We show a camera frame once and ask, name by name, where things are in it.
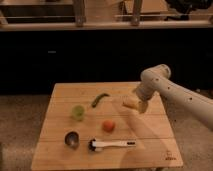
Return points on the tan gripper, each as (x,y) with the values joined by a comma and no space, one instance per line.
(141,106)

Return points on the yellow toy banana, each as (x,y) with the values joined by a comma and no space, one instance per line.
(129,103)

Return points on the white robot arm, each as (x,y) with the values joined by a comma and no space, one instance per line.
(157,78)

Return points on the green plastic cup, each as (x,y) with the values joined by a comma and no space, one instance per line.
(77,113)

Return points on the orange toy tomato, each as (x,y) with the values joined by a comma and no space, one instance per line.
(108,125)

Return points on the green toy pepper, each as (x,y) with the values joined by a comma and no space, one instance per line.
(98,98)

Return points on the white black dish brush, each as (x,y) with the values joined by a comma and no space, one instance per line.
(98,145)

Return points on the small metal bowl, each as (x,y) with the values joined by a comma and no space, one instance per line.
(72,139)

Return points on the dark object top right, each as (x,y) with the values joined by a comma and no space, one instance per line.
(186,6)

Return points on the right wooden post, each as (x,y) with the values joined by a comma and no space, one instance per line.
(137,5)

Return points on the wooden post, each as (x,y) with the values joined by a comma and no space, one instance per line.
(79,11)
(137,5)

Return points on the wooden shelf rail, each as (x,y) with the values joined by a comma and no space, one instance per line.
(107,26)

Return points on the left wooden post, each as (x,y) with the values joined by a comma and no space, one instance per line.
(79,11)

